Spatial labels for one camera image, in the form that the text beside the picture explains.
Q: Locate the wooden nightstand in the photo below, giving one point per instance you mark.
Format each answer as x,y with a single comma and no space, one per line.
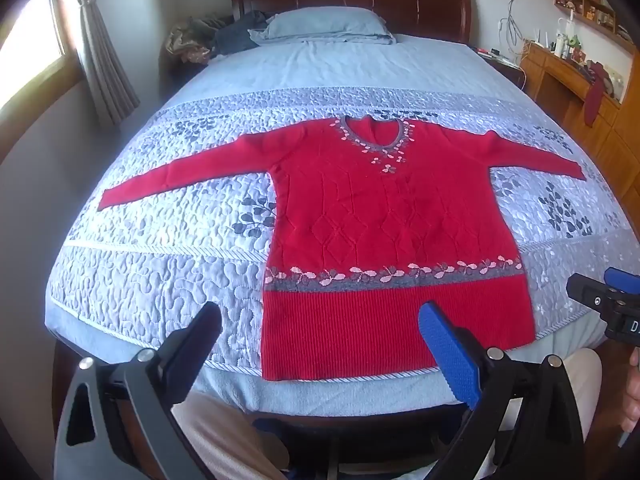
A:
500,62

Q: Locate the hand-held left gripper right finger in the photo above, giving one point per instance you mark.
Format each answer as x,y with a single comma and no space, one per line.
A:
449,355

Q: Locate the red knitted sweater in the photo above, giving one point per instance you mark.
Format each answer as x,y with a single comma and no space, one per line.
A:
380,220

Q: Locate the wooden desk cabinet unit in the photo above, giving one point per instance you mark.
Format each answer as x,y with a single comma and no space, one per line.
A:
560,90

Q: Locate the dark blue clothing pile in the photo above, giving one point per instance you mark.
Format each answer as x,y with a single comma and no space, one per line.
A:
235,35

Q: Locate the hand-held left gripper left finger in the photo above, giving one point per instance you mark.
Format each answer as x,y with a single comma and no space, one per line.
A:
201,334

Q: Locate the person's leg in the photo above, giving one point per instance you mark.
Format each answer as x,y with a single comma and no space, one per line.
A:
225,435
585,390

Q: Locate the light blue pillow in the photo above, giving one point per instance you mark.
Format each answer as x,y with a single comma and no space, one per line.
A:
325,22

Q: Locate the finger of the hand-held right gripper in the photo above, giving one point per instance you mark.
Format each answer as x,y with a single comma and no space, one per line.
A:
622,278
592,292

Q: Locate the wooden framed window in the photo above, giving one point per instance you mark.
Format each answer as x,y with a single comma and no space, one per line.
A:
30,45

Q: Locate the person's left leg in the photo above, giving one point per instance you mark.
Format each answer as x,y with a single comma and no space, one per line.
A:
225,435

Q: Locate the grey curtain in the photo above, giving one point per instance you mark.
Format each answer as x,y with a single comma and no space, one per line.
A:
102,50

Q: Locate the dark red hanging cloth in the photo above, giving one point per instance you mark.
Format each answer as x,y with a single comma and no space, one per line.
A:
596,91

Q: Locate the person's right hand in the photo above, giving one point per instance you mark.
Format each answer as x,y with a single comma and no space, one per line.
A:
634,390

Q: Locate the person's right leg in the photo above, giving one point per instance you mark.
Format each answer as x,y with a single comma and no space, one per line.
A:
585,390

